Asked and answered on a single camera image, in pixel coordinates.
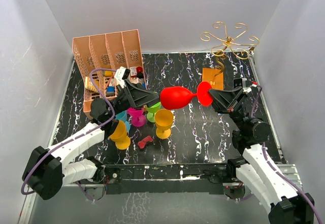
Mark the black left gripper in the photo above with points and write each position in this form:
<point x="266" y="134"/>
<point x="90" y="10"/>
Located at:
<point x="139" y="97"/>

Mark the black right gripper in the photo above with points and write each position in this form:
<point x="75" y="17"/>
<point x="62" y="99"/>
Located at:
<point x="229" y="96"/>

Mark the green wine glass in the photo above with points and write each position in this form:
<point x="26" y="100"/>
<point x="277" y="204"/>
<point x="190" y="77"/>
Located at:
<point x="151" y="111"/>

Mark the pink wine glass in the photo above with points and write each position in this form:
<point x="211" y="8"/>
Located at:
<point x="137" y="117"/>

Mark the blue wine glass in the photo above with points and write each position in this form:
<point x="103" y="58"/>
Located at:
<point x="123" y="117"/>

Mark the orange wine glass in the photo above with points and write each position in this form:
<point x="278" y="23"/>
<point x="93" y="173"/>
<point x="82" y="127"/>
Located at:
<point x="163" y="120"/>

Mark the red wine glass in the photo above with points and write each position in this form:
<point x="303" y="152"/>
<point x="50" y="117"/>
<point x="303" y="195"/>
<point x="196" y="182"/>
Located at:
<point x="177" y="97"/>

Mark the yellow wine glass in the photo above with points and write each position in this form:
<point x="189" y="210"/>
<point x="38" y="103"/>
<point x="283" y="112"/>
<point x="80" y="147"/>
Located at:
<point x="119" y="137"/>

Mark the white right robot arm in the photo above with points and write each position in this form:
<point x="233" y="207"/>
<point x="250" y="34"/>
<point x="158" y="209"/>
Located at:
<point x="283" y="200"/>

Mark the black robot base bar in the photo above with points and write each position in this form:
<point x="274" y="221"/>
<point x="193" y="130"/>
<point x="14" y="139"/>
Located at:
<point x="211" y="178"/>

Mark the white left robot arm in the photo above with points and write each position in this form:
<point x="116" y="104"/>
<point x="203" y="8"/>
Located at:
<point x="48" y="169"/>

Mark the red round object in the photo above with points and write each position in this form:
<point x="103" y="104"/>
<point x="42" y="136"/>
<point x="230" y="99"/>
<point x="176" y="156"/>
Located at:
<point x="139" y="70"/>

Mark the white red box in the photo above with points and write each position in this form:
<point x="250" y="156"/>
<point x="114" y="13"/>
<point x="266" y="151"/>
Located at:
<point x="133" y="71"/>

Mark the blue block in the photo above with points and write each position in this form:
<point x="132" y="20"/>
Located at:
<point x="110" y="90"/>

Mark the yellow block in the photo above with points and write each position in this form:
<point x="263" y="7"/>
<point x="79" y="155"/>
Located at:
<point x="107" y="73"/>

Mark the red bone-shaped toy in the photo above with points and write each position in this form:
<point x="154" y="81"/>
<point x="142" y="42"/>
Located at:
<point x="142" y="144"/>

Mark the peach plastic file organizer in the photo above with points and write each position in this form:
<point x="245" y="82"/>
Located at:
<point x="108" y="51"/>

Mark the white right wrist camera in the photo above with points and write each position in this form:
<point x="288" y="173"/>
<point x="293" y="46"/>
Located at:
<point x="245" y="84"/>

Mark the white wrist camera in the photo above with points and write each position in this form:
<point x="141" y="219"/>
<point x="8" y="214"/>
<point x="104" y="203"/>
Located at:
<point x="245" y="84"/>
<point x="121" y="75"/>

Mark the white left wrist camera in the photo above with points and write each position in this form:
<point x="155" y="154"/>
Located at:
<point x="121" y="75"/>

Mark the gold wire rack wooden base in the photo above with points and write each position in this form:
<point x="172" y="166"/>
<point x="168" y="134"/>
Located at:
<point x="227" y="44"/>

